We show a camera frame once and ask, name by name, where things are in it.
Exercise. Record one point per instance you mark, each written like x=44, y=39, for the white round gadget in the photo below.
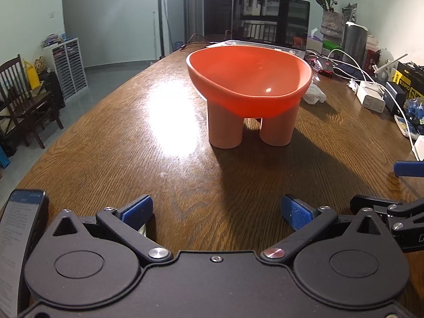
x=385, y=58

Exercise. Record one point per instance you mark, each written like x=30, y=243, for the orange footed bowl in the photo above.
x=249, y=82

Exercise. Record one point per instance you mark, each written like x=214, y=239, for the green box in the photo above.
x=331, y=48

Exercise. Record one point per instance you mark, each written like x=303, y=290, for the yellow tote bag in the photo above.
x=32, y=74

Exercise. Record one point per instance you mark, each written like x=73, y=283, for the black pouch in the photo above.
x=346, y=72

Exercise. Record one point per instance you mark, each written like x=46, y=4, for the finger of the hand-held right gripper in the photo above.
x=371, y=202
x=409, y=168

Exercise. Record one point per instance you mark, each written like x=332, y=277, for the speckled ceramic vase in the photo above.
x=333, y=23

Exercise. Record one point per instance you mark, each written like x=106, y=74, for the yellow and black box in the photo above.
x=410, y=78

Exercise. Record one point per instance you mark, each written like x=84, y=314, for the clear plastic bag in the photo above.
x=314, y=93

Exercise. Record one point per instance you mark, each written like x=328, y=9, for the white drawer cabinet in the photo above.
x=69, y=69

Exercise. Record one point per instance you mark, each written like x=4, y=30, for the black light stand pole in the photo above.
x=161, y=16

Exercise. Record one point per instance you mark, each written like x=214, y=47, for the open silver laptop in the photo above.
x=270, y=20

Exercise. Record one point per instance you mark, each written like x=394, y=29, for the tissue box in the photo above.
x=314, y=39

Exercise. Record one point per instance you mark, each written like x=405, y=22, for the black smartphone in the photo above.
x=20, y=238

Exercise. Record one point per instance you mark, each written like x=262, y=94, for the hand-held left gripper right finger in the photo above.
x=296, y=210

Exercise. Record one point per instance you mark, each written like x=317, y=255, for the dark wooden chair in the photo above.
x=23, y=106

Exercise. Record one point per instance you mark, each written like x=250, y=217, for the black power brick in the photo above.
x=396, y=96

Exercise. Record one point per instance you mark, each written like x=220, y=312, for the red box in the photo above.
x=371, y=58

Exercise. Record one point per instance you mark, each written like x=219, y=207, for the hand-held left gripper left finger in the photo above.
x=137, y=210

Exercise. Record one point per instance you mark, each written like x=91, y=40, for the grey cylindrical appliance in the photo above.
x=355, y=43

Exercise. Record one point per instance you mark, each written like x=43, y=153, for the blue packet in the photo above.
x=404, y=126
x=415, y=109

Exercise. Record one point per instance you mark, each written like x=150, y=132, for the white power adapter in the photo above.
x=371, y=95

